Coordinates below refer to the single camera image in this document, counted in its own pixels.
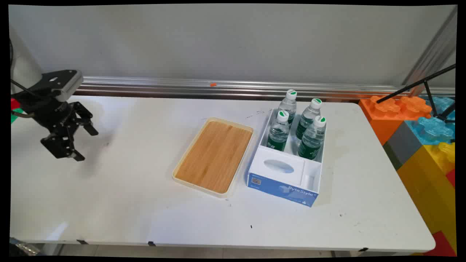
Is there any large red building block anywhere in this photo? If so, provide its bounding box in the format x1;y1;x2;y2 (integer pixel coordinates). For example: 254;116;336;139
423;231;457;257

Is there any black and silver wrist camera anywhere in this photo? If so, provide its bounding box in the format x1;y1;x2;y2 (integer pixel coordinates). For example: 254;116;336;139
31;70;84;103

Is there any bamboo tray with cream rim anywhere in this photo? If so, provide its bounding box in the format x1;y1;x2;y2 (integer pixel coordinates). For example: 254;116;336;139
172;116;254;199

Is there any aluminium frame rail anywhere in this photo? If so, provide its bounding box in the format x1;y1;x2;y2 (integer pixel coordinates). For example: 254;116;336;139
73;76;456;101

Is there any black tripod stand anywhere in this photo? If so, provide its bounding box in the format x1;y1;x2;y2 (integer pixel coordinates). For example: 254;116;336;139
376;64;456;123

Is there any large orange building block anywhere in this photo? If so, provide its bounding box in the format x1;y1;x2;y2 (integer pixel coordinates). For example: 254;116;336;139
359;95;433;146

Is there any large grey building block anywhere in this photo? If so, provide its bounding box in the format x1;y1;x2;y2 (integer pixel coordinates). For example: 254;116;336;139
383;122;423;170

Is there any aluminium frame post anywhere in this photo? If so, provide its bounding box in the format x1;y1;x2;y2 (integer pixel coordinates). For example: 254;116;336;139
402;7;458;88

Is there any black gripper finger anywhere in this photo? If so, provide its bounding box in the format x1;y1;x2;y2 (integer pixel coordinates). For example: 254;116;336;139
40;132;86;162
70;102;99;137

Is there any silver metal bracket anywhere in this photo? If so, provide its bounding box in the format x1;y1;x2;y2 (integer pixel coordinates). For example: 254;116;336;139
9;237;41;257

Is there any large yellow building block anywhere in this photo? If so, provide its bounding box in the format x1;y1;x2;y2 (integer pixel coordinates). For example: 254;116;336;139
396;142;457;252

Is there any white and blue cardboard box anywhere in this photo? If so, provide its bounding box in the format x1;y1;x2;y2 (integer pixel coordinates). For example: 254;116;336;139
247;108;327;208

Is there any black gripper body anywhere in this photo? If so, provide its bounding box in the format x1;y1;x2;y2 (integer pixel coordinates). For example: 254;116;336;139
21;92;76;135

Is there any large blue building block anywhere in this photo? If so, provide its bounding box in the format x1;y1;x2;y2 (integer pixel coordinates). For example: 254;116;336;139
405;96;456;146

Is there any water bottle with green label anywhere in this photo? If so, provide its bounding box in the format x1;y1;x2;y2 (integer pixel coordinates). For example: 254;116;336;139
297;116;327;160
295;98;323;141
278;90;297;123
267;110;290;152

